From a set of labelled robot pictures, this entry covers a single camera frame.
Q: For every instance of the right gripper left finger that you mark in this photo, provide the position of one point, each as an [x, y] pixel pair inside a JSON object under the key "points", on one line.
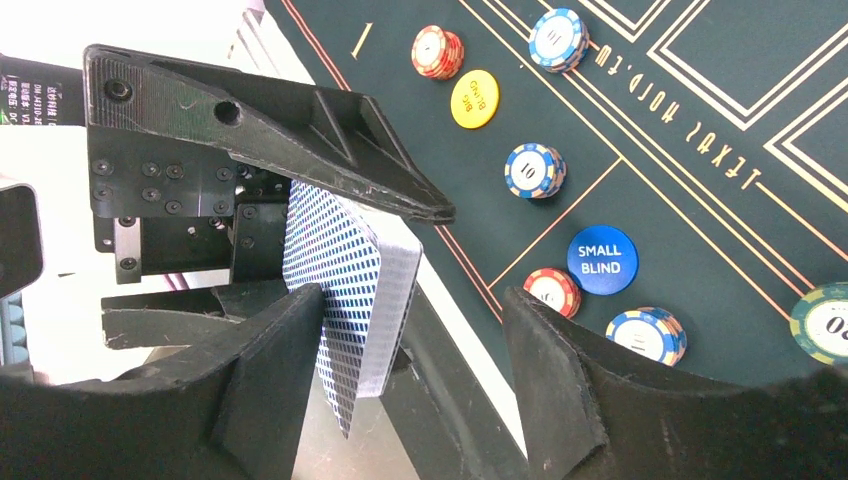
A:
{"points": [[231, 406]]}

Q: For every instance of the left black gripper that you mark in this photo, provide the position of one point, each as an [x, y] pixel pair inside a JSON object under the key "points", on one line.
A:
{"points": [[167, 197]]}

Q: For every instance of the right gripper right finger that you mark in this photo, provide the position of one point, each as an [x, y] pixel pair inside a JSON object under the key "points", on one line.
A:
{"points": [[592, 409]]}

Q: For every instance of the blue playing card deck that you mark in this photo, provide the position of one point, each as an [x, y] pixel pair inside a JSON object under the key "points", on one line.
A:
{"points": [[366, 263]]}

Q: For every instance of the orange chip stack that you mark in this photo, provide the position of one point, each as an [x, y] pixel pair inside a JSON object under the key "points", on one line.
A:
{"points": [[556, 289], [437, 53]]}

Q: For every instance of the blue small blind button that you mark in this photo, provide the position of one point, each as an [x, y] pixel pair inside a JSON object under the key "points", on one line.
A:
{"points": [[603, 260]]}

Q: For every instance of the yellow big blind button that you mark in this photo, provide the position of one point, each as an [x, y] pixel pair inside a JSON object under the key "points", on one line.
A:
{"points": [[474, 99]]}

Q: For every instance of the green poker chip stack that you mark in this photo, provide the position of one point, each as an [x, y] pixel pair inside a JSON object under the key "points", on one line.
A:
{"points": [[818, 323]]}

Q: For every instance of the green poker table mat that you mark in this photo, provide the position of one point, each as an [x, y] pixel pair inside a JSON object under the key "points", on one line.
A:
{"points": [[713, 133]]}

